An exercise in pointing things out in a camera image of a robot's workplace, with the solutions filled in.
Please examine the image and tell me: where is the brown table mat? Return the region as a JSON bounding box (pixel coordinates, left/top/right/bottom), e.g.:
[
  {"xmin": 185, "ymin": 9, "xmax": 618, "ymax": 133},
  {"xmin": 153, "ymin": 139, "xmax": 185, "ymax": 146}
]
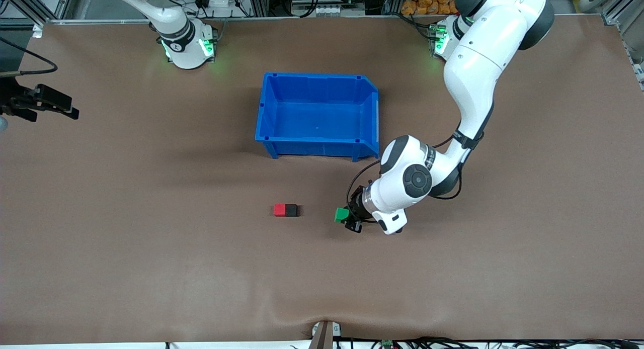
[{"xmin": 0, "ymin": 15, "xmax": 644, "ymax": 345}]

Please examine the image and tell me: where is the blue plastic storage bin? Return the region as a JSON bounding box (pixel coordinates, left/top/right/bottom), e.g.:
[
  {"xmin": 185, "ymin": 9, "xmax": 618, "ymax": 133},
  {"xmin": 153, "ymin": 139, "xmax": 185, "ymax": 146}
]
[{"xmin": 255, "ymin": 72, "xmax": 380, "ymax": 162}]

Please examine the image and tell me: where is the orange packets pile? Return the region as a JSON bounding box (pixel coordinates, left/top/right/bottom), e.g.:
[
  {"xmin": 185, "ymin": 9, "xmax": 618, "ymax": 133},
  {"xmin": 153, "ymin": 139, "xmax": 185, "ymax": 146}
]
[{"xmin": 401, "ymin": 0, "xmax": 459, "ymax": 16}]

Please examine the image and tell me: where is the aluminium frame profile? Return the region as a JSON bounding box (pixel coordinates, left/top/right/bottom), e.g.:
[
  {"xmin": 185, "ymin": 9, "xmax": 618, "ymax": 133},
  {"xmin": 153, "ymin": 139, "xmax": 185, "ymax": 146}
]
[
  {"xmin": 15, "ymin": 0, "xmax": 77, "ymax": 21},
  {"xmin": 601, "ymin": 0, "xmax": 644, "ymax": 44},
  {"xmin": 241, "ymin": 0, "xmax": 270, "ymax": 17}
]

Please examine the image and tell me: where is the camera mount post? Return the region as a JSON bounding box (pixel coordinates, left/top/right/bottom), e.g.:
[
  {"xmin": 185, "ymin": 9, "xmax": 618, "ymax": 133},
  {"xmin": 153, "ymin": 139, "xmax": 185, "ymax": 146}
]
[{"xmin": 311, "ymin": 320, "xmax": 342, "ymax": 349}]

